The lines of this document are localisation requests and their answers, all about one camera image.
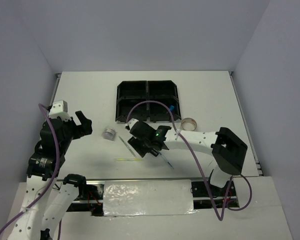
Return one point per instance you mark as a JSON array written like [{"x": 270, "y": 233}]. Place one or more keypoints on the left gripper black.
[{"x": 84, "y": 129}]

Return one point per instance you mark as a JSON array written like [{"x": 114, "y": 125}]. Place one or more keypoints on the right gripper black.
[{"x": 135, "y": 141}]

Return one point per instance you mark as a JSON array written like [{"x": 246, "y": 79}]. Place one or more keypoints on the large brown-core tape roll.
[{"x": 188, "y": 124}]

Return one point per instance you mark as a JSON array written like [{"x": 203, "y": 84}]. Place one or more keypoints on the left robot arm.
[{"x": 38, "y": 220}]

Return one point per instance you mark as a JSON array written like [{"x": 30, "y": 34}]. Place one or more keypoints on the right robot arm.
[{"x": 227, "y": 149}]

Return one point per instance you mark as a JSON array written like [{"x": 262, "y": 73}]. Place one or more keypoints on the clear pen grey stripes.
[{"x": 127, "y": 146}]

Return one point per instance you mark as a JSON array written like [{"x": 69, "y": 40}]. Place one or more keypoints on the clear pen blue ink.
[{"x": 166, "y": 160}]

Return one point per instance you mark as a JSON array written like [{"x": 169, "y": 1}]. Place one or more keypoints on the silver tape roll in case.
[{"x": 108, "y": 133}]

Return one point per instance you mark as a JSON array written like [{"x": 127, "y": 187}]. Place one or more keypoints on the yellow-green clear pen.
[{"x": 128, "y": 159}]

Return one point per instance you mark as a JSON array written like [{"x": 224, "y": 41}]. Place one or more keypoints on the black four-compartment organizer tray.
[{"x": 130, "y": 93}]

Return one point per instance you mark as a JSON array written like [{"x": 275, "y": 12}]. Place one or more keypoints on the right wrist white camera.
[{"x": 130, "y": 123}]

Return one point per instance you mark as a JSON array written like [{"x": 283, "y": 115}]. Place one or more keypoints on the wrist white camera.
[
  {"x": 59, "y": 109},
  {"x": 130, "y": 123}
]

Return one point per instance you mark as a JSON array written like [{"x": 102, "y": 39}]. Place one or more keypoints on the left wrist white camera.
[{"x": 59, "y": 109}]

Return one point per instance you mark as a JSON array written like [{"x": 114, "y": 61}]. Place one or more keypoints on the aluminium rail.
[{"x": 93, "y": 195}]

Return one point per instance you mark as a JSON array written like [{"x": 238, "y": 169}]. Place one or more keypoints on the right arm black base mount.
[{"x": 199, "y": 190}]

